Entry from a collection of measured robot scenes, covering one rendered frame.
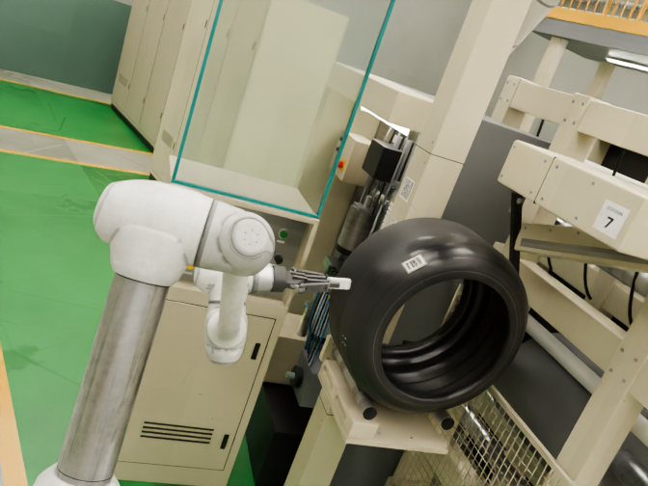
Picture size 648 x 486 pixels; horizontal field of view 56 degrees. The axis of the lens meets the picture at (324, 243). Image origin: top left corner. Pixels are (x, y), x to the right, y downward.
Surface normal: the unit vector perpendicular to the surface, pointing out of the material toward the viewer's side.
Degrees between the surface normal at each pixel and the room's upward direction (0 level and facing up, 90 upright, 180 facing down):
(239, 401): 90
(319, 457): 90
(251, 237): 61
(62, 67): 90
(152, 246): 78
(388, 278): 69
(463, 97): 90
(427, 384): 25
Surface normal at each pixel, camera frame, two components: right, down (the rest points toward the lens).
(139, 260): 0.06, 0.11
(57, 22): 0.51, 0.43
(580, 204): -0.91, -0.22
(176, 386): 0.25, 0.38
